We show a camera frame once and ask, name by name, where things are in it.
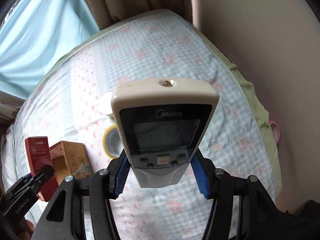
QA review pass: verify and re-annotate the red carton box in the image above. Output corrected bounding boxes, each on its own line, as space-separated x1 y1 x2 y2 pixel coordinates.
24 137 58 202

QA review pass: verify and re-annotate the yellow tape roll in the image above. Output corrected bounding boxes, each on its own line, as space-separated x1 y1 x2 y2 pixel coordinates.
102 125 124 159

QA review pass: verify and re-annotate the white Midea remote control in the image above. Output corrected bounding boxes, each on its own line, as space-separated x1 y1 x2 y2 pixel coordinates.
111 77 219 188

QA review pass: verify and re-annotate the person's left hand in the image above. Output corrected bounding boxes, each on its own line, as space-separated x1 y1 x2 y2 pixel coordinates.
23 219 35 239

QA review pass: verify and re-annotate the brown cardboard box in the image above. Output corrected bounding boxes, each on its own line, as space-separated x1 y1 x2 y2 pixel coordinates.
49 141 93 185

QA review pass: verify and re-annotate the green under blanket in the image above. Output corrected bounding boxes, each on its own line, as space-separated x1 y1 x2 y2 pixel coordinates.
32 10 281 195

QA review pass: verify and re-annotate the blue checkered floral bedsheet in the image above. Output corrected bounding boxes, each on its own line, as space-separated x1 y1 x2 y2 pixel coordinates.
1 10 281 239

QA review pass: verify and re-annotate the light blue hanging cloth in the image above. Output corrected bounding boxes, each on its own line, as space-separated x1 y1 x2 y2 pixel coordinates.
1 0 99 99

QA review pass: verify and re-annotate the pink plastic ring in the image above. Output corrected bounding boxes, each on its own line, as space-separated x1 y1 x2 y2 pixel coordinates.
268 120 281 143

